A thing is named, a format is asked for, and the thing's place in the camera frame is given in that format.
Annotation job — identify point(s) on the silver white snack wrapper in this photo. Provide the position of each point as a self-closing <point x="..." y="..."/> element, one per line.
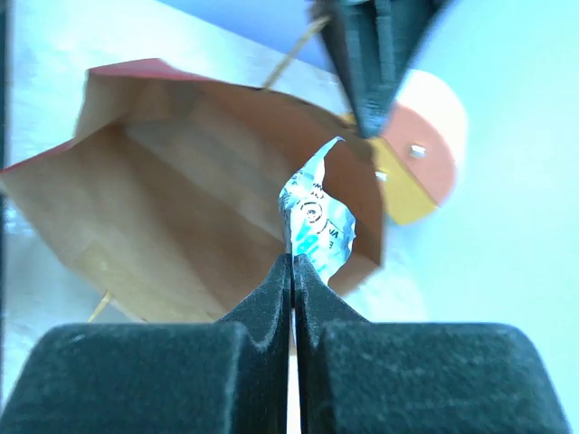
<point x="315" y="223"/>

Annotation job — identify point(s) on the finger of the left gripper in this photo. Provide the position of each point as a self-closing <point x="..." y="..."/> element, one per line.
<point x="351" y="39"/>
<point x="401" y="28"/>

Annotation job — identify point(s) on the round mini drawer cabinet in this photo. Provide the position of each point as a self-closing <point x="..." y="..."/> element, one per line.
<point x="420" y="152"/>

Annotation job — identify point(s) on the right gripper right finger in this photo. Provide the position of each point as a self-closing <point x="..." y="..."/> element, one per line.
<point x="356" y="376"/>

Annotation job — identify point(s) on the red brown paper bag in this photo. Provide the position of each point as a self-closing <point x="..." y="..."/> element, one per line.
<point x="166" y="198"/>

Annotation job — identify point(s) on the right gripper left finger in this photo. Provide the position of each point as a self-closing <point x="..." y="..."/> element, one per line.
<point x="230" y="376"/>

